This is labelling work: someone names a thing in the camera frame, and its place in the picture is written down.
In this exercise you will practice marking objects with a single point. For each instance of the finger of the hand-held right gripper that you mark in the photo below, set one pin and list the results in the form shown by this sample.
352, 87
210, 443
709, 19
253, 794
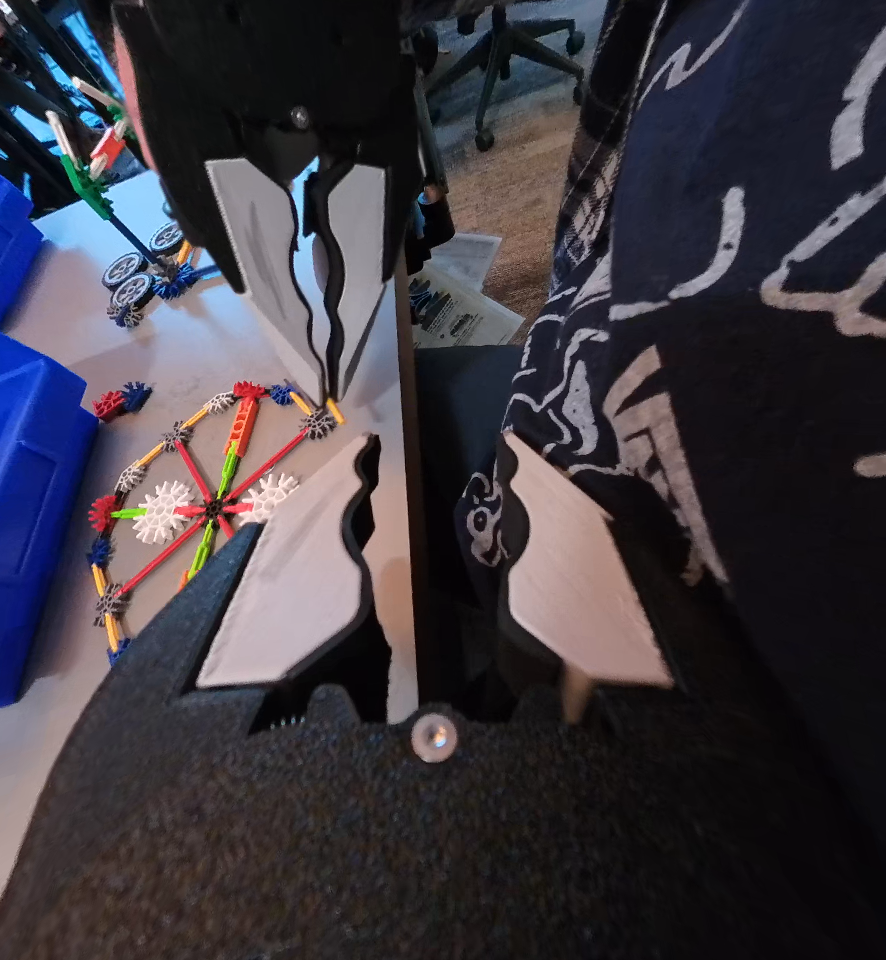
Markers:
259, 240
364, 247

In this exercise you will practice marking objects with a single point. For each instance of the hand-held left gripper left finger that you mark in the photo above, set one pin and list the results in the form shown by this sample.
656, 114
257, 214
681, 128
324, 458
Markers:
293, 592

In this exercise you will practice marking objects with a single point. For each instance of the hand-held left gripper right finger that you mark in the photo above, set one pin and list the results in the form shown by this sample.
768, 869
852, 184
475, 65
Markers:
578, 592

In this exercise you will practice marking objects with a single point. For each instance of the colourful toy wheel model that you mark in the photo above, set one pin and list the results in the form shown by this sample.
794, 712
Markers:
212, 508

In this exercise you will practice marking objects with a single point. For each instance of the printed paper sheet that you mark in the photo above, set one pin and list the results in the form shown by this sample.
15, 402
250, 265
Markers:
465, 300

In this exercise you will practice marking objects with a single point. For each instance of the wheeled toy rod model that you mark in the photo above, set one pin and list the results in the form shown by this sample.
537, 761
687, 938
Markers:
131, 289

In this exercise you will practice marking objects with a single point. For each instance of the red and blue connector piece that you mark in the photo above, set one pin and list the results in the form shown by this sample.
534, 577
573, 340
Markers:
109, 405

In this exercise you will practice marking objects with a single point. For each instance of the plaid overshirt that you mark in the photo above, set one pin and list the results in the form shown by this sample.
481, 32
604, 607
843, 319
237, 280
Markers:
589, 202

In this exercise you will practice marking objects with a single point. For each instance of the black office chair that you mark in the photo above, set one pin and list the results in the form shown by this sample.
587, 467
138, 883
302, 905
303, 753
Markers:
499, 45

